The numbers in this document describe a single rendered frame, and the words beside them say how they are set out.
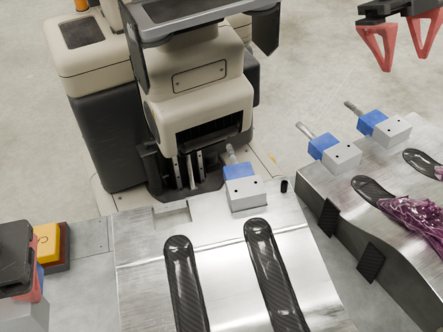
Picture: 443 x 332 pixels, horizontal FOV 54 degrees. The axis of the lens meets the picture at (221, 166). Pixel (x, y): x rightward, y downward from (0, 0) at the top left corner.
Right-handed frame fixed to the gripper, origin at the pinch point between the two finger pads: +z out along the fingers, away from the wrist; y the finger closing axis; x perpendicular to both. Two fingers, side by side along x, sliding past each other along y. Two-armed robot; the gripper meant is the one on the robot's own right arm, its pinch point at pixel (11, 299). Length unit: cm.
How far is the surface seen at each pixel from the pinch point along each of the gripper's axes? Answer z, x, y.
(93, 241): 15.6, 15.5, 5.1
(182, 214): 9.3, 12.6, 19.7
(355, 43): 102, 167, 133
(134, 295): 6.5, 0.4, 12.0
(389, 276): 11.5, -2.8, 45.2
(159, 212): 8.1, 13.0, 16.5
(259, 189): 3.8, 10.3, 30.6
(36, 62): 103, 202, -46
